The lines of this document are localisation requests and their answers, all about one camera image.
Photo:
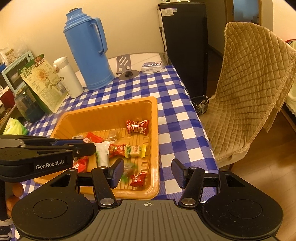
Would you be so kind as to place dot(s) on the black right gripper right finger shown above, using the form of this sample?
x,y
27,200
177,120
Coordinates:
x,y
190,180

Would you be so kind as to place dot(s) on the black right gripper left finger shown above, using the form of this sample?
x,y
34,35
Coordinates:
x,y
104,180

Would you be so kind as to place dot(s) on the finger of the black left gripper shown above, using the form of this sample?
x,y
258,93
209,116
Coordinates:
x,y
69,141
82,149

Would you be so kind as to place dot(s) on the green white snack pouch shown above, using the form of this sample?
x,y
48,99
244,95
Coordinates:
x,y
102,154

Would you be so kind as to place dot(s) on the small green candy packet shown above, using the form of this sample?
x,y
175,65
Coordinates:
x,y
117,150

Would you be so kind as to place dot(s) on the small red candy packet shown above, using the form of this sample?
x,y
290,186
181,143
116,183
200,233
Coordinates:
x,y
138,179

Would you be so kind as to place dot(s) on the yellow green candy packet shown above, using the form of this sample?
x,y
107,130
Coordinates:
x,y
135,151

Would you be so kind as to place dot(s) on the dark red chocolate bar packet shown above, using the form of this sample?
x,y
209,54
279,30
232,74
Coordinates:
x,y
137,126

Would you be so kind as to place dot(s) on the clear grey snack packet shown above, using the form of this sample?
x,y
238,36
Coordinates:
x,y
78,137

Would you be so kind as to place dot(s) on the red candy packet front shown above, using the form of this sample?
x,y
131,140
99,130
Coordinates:
x,y
81,164

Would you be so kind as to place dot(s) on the large red snack packet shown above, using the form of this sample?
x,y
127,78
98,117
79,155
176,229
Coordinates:
x,y
92,138

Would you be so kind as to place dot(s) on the green brown candy packet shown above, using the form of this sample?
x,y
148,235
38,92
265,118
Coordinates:
x,y
128,171

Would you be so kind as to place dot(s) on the brown cube candy packet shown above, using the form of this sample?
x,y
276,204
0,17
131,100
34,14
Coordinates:
x,y
113,135

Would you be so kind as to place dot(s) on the person left hand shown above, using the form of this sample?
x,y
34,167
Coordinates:
x,y
15,192

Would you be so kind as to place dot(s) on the green tissue pack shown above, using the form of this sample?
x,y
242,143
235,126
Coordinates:
x,y
14,127

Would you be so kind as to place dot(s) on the blue white checkered tablecloth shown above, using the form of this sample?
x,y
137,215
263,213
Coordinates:
x,y
181,134

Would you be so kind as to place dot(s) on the dark glass jar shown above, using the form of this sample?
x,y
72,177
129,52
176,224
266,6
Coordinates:
x,y
28,105

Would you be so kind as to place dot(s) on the orange plastic tray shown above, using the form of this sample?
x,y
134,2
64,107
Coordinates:
x,y
108,121

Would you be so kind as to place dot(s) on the green sunflower seed bag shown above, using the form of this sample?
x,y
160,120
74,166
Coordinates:
x,y
45,82

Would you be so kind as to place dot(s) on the white insulated bottle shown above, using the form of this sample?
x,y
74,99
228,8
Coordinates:
x,y
68,77

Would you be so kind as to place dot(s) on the dark red box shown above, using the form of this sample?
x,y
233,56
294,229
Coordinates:
x,y
8,99

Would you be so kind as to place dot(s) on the light blue toaster oven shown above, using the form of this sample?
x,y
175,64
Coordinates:
x,y
11,73

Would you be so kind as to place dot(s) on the grey phone stand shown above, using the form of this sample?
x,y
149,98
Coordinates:
x,y
124,67

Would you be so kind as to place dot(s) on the blue thermos jug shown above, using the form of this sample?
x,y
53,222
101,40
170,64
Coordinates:
x,y
87,41

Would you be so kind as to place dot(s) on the clear small plastic box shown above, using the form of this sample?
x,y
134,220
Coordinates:
x,y
152,67

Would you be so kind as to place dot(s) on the cream lace covered sofa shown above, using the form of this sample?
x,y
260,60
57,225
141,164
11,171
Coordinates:
x,y
291,101

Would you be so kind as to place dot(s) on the beige quilted chair right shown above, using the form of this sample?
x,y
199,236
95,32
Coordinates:
x,y
258,71

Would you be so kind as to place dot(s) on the black cabinet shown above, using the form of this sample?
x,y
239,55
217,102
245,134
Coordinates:
x,y
186,36

